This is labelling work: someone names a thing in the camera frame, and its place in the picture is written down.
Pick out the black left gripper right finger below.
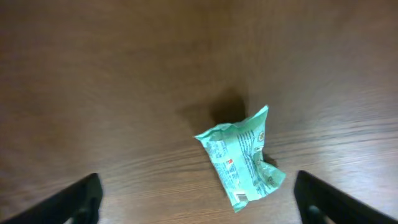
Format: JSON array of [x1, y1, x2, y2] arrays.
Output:
[[294, 170, 397, 224]]

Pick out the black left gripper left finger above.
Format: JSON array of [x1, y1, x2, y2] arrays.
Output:
[[3, 173, 103, 224]]

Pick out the teal toilet tissue pack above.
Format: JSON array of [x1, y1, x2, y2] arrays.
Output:
[[195, 105, 285, 212]]

